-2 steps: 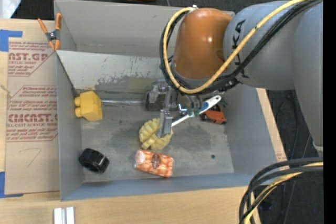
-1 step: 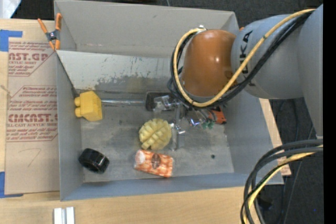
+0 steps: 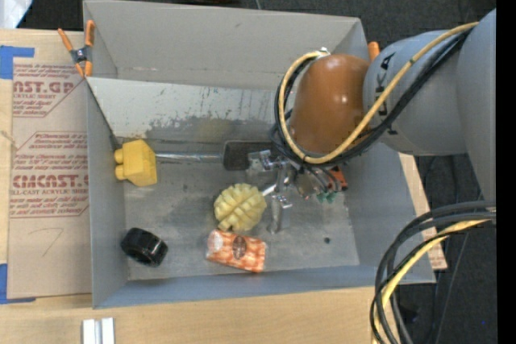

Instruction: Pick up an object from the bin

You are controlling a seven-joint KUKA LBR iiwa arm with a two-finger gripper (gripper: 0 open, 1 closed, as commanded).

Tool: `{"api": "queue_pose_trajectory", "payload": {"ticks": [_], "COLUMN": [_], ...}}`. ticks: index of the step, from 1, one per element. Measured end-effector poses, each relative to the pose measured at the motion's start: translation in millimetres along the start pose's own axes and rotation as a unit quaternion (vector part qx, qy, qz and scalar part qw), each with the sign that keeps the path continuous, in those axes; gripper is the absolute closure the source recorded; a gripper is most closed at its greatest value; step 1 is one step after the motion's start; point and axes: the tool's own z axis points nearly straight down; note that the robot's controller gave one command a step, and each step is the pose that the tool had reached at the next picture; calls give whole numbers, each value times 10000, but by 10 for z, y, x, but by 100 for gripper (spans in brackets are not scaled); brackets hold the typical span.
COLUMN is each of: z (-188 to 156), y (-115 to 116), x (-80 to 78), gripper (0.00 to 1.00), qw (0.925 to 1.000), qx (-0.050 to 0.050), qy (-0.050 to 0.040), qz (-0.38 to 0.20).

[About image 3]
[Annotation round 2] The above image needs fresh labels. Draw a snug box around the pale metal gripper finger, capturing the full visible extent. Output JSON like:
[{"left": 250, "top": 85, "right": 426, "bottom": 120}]
[
  {"left": 247, "top": 150, "right": 281, "bottom": 175},
  {"left": 266, "top": 193, "right": 294, "bottom": 235}
]

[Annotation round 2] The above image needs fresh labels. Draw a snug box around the pale yellow ridged toy fruit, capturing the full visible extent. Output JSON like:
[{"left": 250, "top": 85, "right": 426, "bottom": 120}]
[{"left": 213, "top": 183, "right": 268, "bottom": 233}]

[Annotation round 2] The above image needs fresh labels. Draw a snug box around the grey metal bin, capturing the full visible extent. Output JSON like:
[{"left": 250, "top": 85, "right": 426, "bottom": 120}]
[{"left": 82, "top": 0, "right": 437, "bottom": 310}]

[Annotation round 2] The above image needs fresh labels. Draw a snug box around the yellow toy block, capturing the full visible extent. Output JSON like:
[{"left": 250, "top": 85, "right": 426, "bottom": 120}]
[{"left": 114, "top": 139, "right": 158, "bottom": 188}]

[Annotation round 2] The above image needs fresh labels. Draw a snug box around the orange and white packet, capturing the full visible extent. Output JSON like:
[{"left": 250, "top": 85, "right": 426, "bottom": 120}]
[{"left": 205, "top": 228, "right": 268, "bottom": 274}]

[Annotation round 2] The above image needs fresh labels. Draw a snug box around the black ring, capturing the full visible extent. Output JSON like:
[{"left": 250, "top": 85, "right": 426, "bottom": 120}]
[{"left": 119, "top": 227, "right": 169, "bottom": 267}]

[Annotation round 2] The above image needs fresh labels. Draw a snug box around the brown cardboard board red print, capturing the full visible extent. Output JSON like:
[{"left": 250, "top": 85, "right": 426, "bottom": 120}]
[{"left": 0, "top": 27, "right": 449, "bottom": 305}]

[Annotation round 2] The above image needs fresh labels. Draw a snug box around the black-headed metal-handled tool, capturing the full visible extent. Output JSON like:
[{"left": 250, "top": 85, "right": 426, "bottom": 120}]
[{"left": 154, "top": 139, "right": 279, "bottom": 173}]

